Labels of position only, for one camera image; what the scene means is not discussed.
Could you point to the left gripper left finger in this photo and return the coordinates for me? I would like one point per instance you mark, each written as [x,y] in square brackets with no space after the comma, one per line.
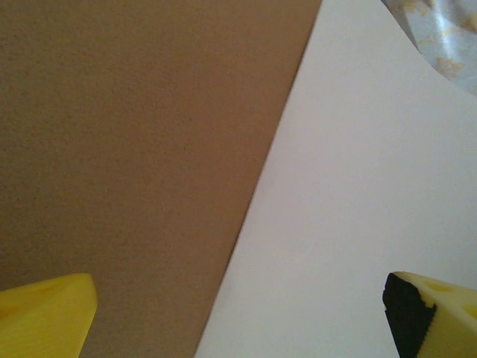
[44,317]

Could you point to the building photo print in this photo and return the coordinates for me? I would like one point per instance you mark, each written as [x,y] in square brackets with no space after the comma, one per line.
[354,168]

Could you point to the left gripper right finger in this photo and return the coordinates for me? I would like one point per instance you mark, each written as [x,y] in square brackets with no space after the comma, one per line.
[439,320]

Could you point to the brown backing board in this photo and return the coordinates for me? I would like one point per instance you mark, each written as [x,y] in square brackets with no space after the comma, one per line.
[130,149]

